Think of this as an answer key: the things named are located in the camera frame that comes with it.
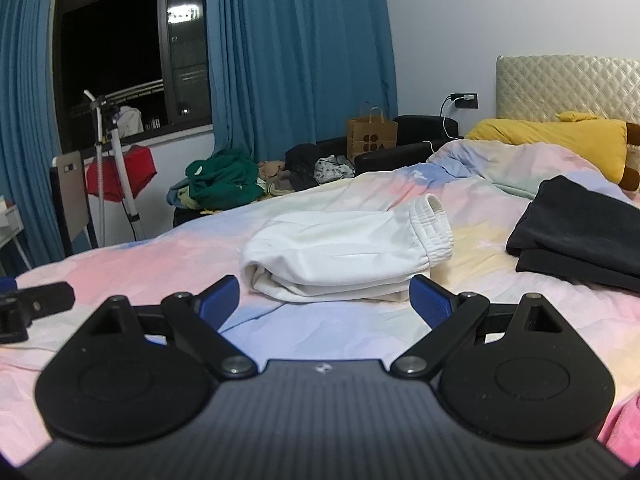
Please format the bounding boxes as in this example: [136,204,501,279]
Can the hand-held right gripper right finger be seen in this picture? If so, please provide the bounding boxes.
[390,274,566,379]

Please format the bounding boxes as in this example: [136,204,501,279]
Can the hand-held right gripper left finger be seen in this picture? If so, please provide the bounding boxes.
[82,274,258,379]

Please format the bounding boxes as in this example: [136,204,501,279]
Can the white pants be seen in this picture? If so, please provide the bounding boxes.
[240,194,455,304]

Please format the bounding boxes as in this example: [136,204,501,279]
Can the white desk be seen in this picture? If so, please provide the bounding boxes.
[0,197,32,273]

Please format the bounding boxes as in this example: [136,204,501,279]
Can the pastel rainbow blanket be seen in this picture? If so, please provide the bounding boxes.
[0,137,640,466]

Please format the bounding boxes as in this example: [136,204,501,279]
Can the black and white chair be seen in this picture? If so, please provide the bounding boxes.
[49,150,99,257]

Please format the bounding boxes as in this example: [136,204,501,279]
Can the green garment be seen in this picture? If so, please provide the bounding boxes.
[186,149,266,210]

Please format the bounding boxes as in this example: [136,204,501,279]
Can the beige cloth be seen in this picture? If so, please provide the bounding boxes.
[257,160,292,197]

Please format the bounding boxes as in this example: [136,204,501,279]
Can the white tripod stand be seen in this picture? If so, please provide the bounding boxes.
[82,90,147,242]

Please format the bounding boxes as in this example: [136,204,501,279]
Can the red cloth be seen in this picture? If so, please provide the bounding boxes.
[86,145,158,204]

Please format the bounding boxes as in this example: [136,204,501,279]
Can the black crumpled garment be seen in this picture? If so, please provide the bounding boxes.
[285,144,324,192]

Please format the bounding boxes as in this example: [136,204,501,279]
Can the black folded garment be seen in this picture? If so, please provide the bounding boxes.
[506,175,640,294]

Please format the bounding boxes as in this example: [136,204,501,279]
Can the white patterned cloth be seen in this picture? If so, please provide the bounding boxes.
[314,157,356,184]

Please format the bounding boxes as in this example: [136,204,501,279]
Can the black sofa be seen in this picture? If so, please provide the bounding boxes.
[172,115,461,229]

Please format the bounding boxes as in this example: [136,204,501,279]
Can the blue curtain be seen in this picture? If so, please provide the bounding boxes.
[0,0,66,269]
[204,0,400,167]

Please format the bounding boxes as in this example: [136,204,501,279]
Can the brown paper bag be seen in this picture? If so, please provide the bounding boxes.
[346,106,400,165]

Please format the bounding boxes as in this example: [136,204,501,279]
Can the yellow pillow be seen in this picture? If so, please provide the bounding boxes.
[464,111,629,183]

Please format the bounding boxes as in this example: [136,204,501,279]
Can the white hanging cloth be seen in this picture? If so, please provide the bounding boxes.
[117,106,146,137]

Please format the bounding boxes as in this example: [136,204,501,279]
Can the pink cloth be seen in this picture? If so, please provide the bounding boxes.
[597,392,640,462]

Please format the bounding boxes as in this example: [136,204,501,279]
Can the brown plush toy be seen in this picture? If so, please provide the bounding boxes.
[620,121,640,192]

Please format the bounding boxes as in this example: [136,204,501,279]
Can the beige quilted headboard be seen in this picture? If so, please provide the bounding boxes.
[496,55,640,124]

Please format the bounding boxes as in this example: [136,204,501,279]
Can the dark framed window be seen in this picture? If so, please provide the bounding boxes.
[52,0,214,154]

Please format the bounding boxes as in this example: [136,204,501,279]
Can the white charging cable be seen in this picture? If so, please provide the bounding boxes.
[422,95,464,154]

